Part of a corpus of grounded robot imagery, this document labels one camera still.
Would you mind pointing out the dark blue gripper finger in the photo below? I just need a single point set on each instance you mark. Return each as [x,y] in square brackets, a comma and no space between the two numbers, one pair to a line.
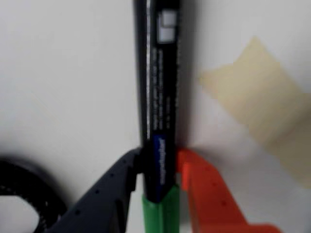
[102,204]

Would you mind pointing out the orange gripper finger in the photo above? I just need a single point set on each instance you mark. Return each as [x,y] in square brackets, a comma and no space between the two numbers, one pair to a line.
[209,201]

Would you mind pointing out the long beige masking tape strip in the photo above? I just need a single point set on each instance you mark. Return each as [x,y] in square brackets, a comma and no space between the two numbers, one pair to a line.
[264,104]

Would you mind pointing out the black marker with green cap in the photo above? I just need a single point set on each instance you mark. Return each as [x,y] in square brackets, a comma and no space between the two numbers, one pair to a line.
[160,97]

